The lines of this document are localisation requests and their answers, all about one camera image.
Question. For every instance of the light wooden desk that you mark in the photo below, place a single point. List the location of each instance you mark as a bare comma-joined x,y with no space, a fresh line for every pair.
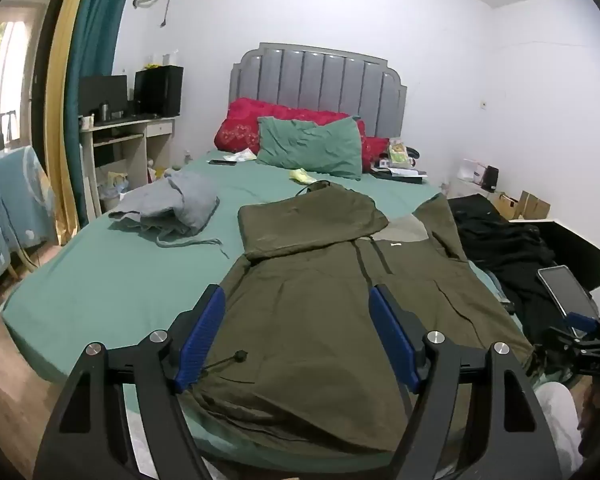
125,145

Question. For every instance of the green snack bag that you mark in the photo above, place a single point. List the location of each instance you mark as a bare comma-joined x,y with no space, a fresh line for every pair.
400,154

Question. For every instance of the black board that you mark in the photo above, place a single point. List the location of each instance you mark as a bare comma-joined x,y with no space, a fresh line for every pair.
565,250

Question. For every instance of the large red pillow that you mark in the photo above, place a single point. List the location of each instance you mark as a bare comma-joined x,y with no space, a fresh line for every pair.
240,127

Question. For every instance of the black monitor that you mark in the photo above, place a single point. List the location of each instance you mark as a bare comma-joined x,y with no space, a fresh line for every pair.
102,94

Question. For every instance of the person's white trouser leg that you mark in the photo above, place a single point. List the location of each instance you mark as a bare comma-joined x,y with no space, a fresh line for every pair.
560,425

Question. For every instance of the black computer tower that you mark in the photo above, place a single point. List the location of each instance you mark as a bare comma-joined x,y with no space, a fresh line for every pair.
158,91

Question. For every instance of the olive green jacket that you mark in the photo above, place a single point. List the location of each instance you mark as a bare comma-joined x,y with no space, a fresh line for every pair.
305,310

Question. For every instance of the small trash bin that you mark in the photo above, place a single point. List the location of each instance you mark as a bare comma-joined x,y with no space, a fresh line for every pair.
112,197

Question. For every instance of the grey padded headboard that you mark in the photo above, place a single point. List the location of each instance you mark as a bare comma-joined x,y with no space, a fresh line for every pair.
325,80

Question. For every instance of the black speaker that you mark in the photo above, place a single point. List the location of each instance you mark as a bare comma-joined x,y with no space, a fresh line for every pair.
490,178

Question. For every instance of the small red pillow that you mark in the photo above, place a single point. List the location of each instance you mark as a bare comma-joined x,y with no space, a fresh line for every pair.
375,150

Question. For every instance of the metal tumbler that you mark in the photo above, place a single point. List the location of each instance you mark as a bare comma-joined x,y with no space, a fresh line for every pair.
104,111

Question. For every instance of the teal curtain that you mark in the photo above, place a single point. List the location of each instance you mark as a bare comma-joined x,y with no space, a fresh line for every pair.
97,60

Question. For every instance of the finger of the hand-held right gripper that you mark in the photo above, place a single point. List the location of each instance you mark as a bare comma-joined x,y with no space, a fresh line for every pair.
582,322

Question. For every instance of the white plastic packet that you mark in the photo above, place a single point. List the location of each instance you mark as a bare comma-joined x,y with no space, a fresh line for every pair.
244,156

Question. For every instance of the black phone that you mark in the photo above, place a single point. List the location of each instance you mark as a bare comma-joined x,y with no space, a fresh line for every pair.
222,162

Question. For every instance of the green pillow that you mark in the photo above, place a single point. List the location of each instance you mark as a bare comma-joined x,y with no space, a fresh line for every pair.
310,145

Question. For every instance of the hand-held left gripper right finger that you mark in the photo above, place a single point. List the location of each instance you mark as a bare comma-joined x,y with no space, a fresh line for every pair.
387,332

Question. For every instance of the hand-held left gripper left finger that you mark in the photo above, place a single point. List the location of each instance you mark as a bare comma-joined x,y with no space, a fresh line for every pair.
202,332

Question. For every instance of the cardboard box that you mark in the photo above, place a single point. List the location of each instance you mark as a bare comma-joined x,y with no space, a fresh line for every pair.
525,206

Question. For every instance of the grey tablet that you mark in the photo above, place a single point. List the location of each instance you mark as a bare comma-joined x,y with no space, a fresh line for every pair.
567,295

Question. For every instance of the bed with green sheet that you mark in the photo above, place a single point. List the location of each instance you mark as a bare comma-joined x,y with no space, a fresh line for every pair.
105,280

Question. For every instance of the yellow curtain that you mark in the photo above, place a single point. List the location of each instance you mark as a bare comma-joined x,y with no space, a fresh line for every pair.
67,110

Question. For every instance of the pile of black clothes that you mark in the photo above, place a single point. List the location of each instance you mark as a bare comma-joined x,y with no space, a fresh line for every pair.
510,255

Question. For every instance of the grey hoodie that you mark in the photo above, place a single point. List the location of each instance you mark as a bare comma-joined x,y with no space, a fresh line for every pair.
180,205

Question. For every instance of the blue patterned cloth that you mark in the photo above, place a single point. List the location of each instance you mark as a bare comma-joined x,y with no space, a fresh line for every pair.
10,210

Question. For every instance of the yellow cloth scrap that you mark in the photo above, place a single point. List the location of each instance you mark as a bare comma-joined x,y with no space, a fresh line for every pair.
302,176

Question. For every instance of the window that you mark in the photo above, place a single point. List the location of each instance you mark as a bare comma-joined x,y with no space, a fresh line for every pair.
7,70

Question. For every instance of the white box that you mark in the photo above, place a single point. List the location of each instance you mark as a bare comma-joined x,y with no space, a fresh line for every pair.
470,170

